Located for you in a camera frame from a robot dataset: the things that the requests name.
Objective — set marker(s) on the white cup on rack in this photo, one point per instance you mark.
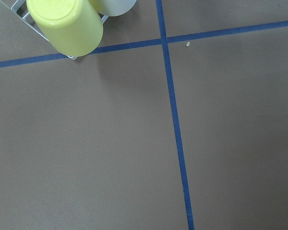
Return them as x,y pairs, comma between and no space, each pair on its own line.
113,7

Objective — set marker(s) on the yellow cup on rack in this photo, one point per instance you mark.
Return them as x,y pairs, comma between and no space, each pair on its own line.
67,26

